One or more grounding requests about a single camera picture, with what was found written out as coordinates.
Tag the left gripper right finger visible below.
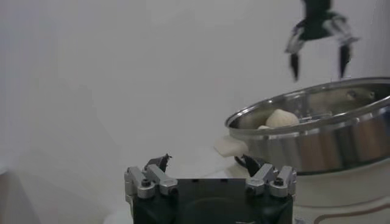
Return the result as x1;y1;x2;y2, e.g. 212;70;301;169
242;154;298;198

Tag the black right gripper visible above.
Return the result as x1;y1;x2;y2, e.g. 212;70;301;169
285;0;360;83

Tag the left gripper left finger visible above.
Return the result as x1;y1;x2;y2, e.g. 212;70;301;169
124;153;179;200

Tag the perforated stainless steamer basket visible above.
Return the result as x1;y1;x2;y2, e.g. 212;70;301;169
224;76;390;176

